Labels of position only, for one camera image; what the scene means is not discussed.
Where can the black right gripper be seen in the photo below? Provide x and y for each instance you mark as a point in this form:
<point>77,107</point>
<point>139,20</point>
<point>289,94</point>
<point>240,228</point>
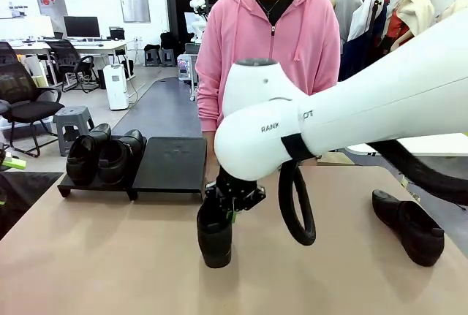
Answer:
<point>234,194</point>

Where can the black leather shoe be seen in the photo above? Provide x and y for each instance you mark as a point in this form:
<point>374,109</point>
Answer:
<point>84,158</point>
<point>409,223</point>
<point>117,161</point>
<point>215,245</point>

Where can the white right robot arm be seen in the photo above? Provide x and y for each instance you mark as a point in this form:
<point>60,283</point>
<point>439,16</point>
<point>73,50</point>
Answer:
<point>365,103</point>

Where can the person's right forearm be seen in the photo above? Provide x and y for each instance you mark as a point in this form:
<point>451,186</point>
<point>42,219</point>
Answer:
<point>208,114</point>

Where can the black shoe stand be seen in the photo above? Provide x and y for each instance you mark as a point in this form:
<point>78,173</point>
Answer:
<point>91,188</point>
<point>168,165</point>

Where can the person's right hand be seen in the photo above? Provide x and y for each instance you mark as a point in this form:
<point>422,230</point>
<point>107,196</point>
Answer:
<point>211,154</point>

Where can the person's left hand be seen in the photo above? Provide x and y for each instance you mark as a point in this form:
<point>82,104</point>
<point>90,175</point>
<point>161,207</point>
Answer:
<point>309,162</point>

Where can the large black office chair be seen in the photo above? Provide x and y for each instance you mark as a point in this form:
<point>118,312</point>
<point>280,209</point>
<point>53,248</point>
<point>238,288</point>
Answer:
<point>33,108</point>

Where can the large grey plastic stool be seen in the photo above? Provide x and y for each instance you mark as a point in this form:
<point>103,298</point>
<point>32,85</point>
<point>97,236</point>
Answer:
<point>73,114</point>

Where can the brown cardboard box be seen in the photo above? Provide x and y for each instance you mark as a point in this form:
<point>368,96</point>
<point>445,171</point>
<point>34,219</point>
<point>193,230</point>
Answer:
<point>336,159</point>

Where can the black mesh office chair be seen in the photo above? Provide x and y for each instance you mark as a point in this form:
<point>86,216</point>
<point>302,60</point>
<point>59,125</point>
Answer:
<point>67,57</point>

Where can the white air purifier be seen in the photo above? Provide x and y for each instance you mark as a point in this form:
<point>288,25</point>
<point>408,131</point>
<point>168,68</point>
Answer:
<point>115,88</point>

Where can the white monitor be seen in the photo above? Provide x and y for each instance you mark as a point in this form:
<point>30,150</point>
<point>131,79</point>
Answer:
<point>38,25</point>
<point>12,28</point>

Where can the black computer monitor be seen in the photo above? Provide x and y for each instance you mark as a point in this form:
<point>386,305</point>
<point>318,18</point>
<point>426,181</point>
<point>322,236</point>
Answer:
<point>81,26</point>

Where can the white office desk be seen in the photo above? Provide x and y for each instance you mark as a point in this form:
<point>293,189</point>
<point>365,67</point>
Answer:
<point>109,43</point>

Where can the grey board with red sign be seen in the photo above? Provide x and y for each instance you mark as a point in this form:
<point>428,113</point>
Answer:
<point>51,4</point>

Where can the black desktop printer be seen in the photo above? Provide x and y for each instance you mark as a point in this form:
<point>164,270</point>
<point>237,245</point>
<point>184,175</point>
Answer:
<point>116,33</point>

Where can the small grey plastic stool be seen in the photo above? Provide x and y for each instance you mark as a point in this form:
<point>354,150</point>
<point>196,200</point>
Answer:
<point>151,57</point>
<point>167,56</point>

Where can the person in pink hoodie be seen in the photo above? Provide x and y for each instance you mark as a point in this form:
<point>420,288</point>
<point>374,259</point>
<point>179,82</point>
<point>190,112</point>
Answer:
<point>256,37</point>

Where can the black backpack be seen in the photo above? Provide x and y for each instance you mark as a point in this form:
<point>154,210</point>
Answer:
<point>167,40</point>

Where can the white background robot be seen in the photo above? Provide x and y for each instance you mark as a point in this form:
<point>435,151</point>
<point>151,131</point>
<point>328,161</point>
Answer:
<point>198,2</point>

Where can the white table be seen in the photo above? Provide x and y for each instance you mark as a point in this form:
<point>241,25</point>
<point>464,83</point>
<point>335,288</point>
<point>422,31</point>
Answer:
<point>438,145</point>

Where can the mannequin in white blue jacket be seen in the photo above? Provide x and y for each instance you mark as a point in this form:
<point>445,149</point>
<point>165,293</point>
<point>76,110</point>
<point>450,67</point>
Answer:
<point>365,19</point>

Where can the mannequin in grey tank top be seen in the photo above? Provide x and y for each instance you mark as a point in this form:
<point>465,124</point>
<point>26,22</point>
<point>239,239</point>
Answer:
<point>347,6</point>

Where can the mannequin in cream jacket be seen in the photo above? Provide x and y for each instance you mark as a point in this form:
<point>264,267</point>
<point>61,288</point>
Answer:
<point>417,8</point>

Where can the silver wall panel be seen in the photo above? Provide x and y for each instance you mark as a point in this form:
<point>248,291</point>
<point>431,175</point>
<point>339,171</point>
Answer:
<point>134,0</point>

